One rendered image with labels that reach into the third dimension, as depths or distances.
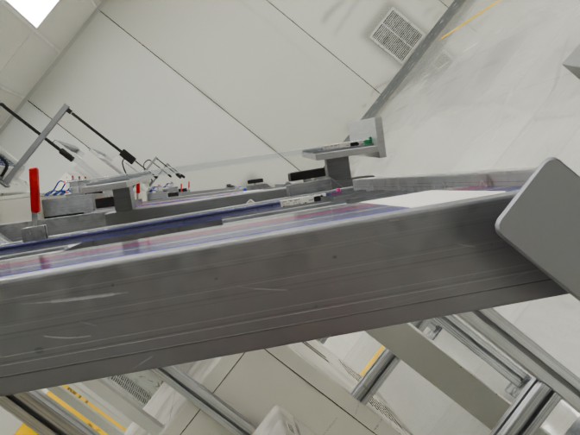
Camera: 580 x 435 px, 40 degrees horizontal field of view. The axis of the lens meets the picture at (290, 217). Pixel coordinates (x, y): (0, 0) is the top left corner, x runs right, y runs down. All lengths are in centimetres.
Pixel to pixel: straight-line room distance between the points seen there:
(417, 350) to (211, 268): 106
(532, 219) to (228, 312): 17
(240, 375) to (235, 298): 150
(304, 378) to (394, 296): 151
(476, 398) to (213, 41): 740
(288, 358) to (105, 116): 687
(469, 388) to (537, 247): 111
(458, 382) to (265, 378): 59
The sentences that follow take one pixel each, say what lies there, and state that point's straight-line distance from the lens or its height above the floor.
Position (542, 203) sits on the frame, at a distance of 42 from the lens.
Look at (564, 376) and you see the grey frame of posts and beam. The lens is 128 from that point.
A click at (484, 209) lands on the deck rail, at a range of 46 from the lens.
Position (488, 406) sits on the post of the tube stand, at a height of 24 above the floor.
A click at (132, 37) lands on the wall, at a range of 871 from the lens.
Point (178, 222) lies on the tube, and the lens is 103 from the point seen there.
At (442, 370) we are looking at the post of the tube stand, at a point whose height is 35.
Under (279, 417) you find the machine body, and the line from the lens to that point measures 112.
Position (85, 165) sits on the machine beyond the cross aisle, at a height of 164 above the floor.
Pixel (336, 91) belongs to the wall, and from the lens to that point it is 869.
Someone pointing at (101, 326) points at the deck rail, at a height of 88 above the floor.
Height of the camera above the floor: 88
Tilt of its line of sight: 6 degrees down
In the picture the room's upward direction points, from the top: 52 degrees counter-clockwise
